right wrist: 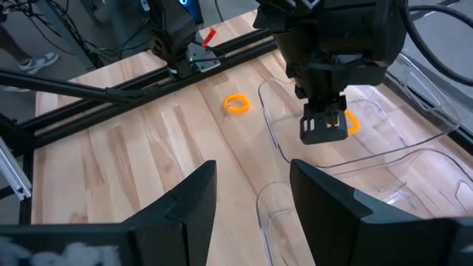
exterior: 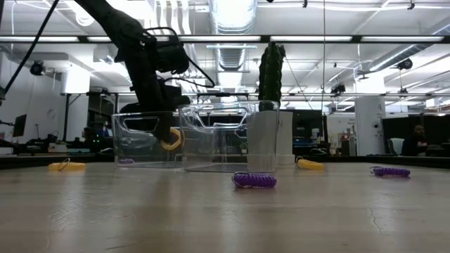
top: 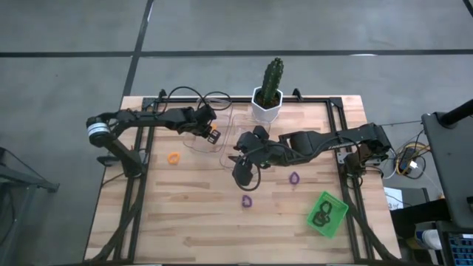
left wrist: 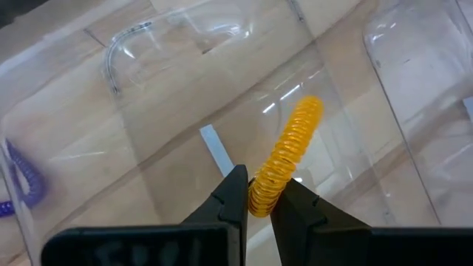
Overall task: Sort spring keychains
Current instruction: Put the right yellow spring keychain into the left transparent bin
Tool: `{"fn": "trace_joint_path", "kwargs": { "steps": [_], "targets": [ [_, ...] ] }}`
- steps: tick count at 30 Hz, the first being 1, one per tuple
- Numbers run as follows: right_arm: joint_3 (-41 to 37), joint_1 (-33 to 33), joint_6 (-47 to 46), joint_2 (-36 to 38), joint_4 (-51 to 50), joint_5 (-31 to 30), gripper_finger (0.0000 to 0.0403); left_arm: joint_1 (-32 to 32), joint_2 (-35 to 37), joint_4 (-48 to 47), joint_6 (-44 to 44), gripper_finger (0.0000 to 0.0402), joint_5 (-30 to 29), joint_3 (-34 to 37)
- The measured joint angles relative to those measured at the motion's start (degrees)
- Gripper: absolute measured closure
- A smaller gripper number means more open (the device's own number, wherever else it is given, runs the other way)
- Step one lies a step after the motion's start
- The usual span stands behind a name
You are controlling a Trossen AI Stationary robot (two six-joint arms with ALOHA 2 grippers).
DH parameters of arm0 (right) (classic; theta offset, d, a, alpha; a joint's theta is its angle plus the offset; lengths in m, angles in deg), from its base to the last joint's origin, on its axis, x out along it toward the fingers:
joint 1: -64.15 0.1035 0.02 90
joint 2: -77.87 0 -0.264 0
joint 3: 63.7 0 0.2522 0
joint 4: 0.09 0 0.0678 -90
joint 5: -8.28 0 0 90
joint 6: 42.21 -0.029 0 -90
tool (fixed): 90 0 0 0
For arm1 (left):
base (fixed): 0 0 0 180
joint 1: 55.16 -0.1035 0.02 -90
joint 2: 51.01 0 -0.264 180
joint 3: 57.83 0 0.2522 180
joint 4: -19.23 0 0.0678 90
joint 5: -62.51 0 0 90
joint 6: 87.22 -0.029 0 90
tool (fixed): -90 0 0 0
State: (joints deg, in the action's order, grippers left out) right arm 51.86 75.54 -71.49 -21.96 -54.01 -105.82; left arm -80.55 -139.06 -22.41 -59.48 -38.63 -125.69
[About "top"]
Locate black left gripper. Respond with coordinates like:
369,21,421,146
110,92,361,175
180,104,222,146

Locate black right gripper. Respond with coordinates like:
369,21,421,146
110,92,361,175
227,125,286,188

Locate clear plastic bin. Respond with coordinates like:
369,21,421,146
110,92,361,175
183,96,234,154
219,112,272,175

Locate white hexagonal plant pot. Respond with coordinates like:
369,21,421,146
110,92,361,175
251,86,285,123

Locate green plastic bin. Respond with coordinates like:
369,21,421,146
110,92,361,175
306,190,350,238

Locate white paper sheet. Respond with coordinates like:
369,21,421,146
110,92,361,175
384,186,404,211

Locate grey metal stand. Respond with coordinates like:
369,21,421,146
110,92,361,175
0,147,60,266

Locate white roll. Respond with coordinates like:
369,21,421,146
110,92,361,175
415,228,443,251

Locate black pole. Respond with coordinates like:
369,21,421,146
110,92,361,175
439,98,473,127

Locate blue crate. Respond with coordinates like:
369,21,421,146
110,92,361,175
446,233,473,266

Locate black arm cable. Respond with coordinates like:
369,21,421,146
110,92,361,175
162,86,233,112

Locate black metal table frame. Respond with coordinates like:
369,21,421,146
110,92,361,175
84,88,404,266

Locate cable bundle with adapter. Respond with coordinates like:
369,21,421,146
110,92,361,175
380,121,433,182

